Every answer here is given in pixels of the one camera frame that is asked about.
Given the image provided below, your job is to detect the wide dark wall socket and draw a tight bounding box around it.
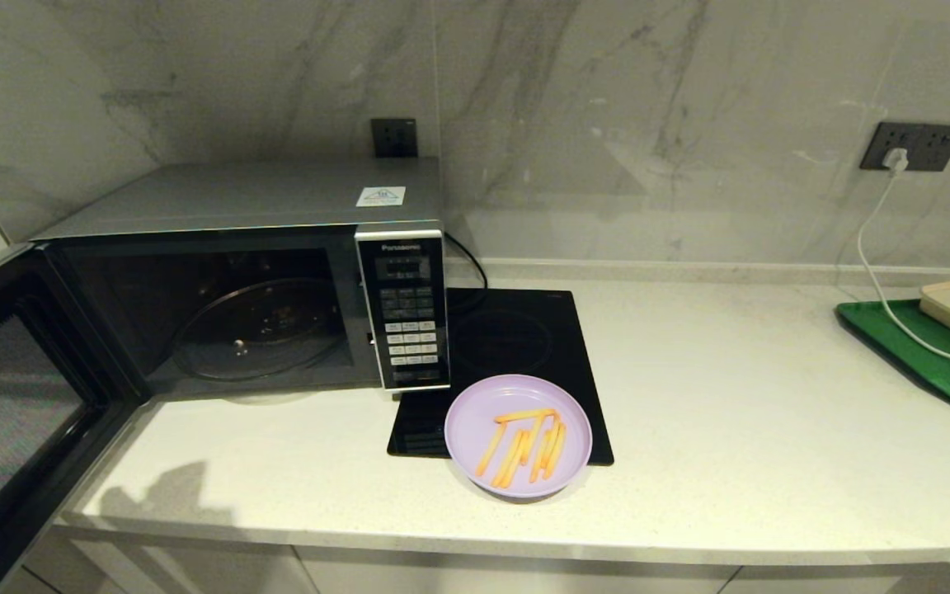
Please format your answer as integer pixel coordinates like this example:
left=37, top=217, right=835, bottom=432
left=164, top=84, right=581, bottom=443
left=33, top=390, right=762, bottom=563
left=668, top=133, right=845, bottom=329
left=859, top=121, right=950, bottom=172

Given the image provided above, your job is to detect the black cable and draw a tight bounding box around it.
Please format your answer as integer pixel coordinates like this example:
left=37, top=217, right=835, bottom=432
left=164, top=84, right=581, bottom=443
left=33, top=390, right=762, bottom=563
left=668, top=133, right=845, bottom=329
left=442, top=231, right=489, bottom=313

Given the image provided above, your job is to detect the small dark wall socket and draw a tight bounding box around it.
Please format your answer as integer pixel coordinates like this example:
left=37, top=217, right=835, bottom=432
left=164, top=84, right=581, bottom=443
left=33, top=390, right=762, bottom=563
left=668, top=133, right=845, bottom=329
left=371, top=118, right=419, bottom=158

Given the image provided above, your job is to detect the black induction cooktop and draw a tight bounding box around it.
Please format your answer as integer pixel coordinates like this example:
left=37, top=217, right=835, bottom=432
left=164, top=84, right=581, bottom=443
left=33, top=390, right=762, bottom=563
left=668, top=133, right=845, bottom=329
left=387, top=289, right=614, bottom=466

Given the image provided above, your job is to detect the white power cable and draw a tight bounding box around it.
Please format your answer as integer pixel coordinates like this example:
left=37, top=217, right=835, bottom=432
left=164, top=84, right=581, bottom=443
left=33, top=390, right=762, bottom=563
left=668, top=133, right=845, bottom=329
left=857, top=167, right=950, bottom=372

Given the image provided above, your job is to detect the grey glossy cabinet front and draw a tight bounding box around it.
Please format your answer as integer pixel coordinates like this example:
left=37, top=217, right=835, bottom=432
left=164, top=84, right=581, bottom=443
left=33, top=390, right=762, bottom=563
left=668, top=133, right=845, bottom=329
left=0, top=528, right=319, bottom=594
left=295, top=544, right=740, bottom=594
left=721, top=563, right=950, bottom=594

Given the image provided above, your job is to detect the microwave door with dark window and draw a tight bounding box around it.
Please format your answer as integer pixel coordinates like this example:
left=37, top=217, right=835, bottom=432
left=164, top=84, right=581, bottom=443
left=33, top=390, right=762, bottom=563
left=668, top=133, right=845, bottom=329
left=0, top=243, right=153, bottom=594

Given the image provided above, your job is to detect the purple round plate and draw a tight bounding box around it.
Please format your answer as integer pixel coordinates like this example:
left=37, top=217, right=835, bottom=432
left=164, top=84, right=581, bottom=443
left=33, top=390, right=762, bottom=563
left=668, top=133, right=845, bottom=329
left=444, top=374, right=594, bottom=501

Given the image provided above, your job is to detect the silver Panasonic microwave oven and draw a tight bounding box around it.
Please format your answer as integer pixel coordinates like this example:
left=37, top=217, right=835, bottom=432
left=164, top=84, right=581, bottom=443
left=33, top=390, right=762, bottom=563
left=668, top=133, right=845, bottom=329
left=30, top=157, right=453, bottom=403

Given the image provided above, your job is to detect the white sticker with triangle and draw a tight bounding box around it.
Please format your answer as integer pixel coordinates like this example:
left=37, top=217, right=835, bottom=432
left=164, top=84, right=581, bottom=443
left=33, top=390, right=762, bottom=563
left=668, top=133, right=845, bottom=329
left=355, top=186, right=407, bottom=208

